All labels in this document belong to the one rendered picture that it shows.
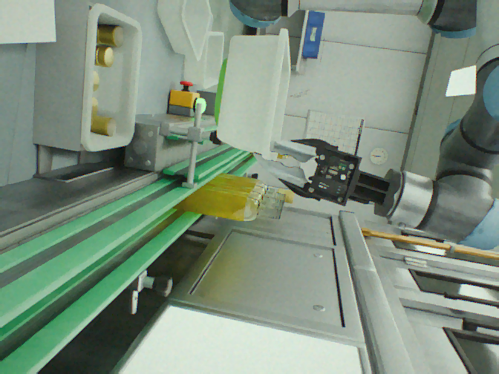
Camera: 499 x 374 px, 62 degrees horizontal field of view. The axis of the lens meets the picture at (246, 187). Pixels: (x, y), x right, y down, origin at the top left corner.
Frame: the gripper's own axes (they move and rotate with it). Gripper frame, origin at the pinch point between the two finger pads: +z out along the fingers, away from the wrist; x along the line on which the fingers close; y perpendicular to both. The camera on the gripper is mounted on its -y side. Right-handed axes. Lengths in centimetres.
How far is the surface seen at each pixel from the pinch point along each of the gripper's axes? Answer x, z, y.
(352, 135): -67, -60, -609
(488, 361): 24, -50, -15
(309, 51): -153, 40, -533
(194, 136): 1.2, 15.2, -13.4
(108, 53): -8.0, 30.8, -3.0
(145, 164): 9.4, 23.2, -14.1
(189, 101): -7, 31, -53
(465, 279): 16, -59, -56
